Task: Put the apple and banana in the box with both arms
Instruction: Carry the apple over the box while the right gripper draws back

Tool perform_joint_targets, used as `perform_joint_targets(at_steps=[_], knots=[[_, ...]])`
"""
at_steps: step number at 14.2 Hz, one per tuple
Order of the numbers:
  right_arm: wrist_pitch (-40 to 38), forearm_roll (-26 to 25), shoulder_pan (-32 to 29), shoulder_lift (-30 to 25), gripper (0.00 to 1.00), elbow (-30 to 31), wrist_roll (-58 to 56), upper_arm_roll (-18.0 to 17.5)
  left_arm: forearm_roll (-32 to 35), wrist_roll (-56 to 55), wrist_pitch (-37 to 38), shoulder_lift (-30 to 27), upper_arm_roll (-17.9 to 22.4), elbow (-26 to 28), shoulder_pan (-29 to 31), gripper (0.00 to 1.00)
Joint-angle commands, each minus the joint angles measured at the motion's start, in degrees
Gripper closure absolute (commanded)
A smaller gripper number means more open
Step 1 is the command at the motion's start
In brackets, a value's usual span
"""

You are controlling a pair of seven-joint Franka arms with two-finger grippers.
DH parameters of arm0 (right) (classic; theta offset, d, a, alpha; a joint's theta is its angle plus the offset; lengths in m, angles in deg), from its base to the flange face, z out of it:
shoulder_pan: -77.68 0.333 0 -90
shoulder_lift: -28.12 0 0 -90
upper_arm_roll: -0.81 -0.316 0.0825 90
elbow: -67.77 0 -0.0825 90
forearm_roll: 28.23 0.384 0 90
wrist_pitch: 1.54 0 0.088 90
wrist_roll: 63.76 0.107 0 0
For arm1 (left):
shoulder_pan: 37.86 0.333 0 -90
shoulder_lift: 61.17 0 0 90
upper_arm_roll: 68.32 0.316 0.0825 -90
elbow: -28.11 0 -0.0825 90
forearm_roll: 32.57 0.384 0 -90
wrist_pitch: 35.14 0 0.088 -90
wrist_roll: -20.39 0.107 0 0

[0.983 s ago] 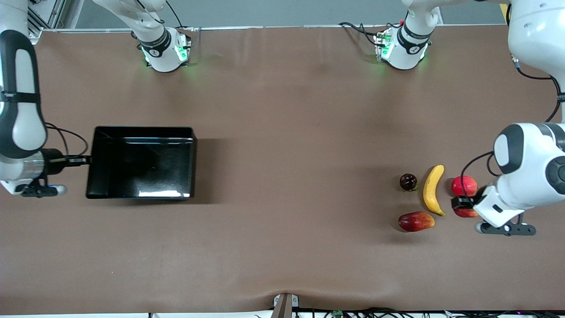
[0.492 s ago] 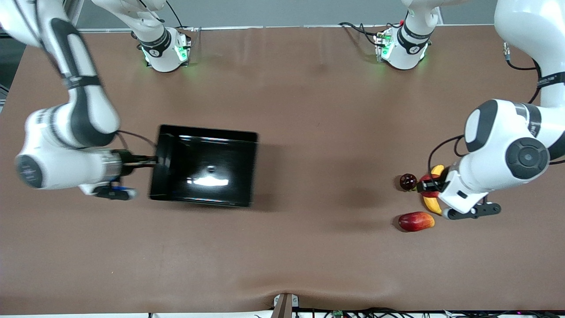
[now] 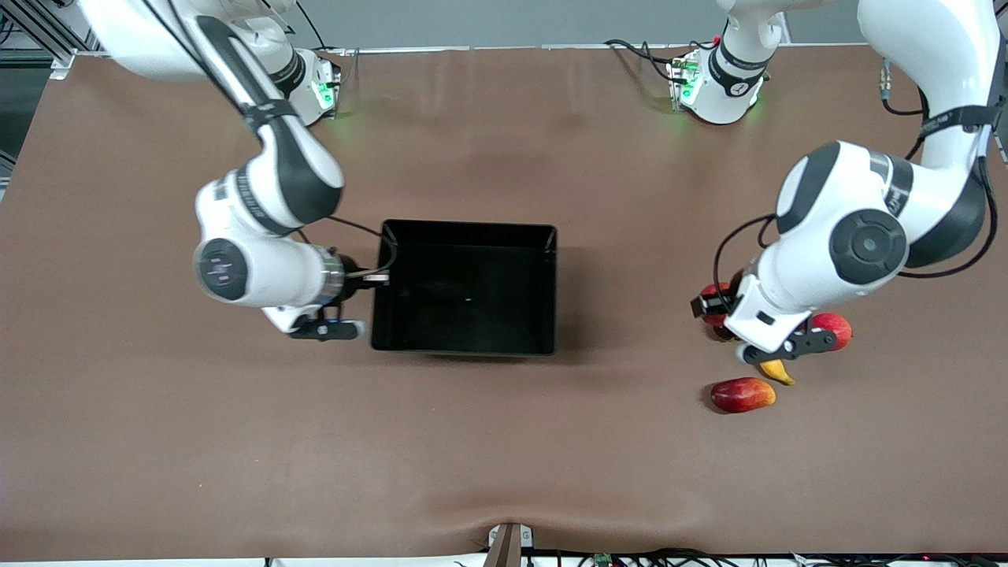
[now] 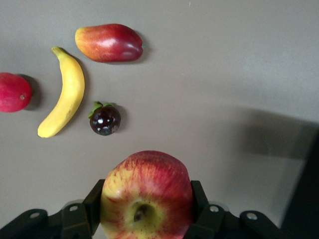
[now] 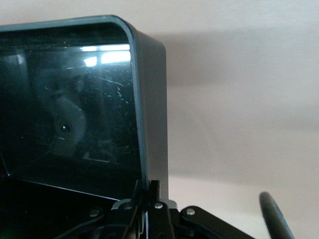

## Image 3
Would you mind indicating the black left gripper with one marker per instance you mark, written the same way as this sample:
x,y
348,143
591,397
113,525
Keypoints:
x,y
735,290

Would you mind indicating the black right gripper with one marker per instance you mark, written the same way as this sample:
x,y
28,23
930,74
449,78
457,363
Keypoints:
x,y
351,277

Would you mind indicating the red yellow striped apple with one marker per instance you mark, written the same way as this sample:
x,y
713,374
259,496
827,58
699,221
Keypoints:
x,y
720,290

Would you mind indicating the yellow banana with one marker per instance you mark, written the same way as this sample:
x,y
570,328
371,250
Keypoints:
x,y
780,372

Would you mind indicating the black plastic box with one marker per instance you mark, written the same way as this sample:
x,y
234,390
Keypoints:
x,y
465,315

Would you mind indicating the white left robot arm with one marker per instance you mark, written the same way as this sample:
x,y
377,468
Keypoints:
x,y
827,260

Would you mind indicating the plain red apple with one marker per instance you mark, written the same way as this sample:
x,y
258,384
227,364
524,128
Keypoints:
x,y
839,324

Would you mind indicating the dark purple round fruit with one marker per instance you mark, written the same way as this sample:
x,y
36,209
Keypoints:
x,y
723,332

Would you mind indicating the red mango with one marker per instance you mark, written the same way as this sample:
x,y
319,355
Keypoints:
x,y
740,395

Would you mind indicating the metal base panel green light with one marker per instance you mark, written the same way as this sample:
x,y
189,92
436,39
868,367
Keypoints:
x,y
324,93
683,88

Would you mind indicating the brown table mat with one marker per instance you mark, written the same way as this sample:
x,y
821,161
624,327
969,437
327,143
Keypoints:
x,y
236,441

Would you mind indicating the small green circuit board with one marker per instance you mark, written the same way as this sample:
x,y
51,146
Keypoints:
x,y
602,560

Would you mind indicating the brown post metal bracket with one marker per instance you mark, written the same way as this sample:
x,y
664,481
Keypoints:
x,y
508,547

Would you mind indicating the aluminium frame structure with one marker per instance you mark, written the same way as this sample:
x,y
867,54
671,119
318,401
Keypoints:
x,y
31,24

